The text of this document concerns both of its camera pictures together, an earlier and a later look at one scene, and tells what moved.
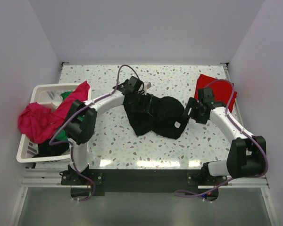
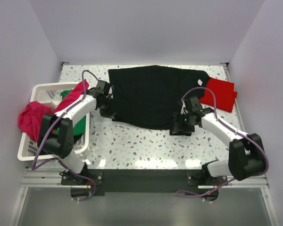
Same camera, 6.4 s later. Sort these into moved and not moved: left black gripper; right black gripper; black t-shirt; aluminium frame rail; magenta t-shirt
Moved: left black gripper; black t-shirt; right black gripper
Not moved: magenta t-shirt; aluminium frame rail
